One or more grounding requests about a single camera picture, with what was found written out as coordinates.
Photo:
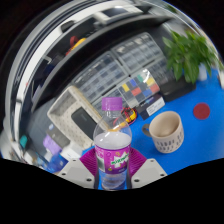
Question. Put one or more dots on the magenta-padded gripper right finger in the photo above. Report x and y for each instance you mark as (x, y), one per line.
(148, 170)

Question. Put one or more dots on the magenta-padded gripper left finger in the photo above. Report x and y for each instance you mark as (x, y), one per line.
(75, 170)

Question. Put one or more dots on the clear bottle with purple cap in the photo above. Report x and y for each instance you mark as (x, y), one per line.
(112, 150)

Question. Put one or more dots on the blue box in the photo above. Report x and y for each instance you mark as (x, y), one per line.
(56, 163)

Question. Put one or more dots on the purple bag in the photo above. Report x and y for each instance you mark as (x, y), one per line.
(51, 145)

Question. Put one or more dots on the dark upright box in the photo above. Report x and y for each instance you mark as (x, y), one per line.
(56, 133)

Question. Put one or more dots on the black rectangular device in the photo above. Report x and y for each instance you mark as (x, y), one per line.
(83, 122)

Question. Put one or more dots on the yellow multimeter with red leads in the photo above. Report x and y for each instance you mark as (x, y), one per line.
(131, 115)

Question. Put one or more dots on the flat round red coaster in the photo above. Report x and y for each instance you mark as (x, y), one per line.
(201, 111)

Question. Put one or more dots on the clear organizer with coloured parts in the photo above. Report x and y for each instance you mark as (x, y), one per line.
(140, 88)

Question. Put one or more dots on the black case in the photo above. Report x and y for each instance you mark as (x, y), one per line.
(178, 89)

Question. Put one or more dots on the dark workbench shelf unit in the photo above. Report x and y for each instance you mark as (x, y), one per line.
(56, 73)

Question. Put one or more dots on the green potted plant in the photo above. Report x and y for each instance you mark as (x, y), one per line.
(186, 55)

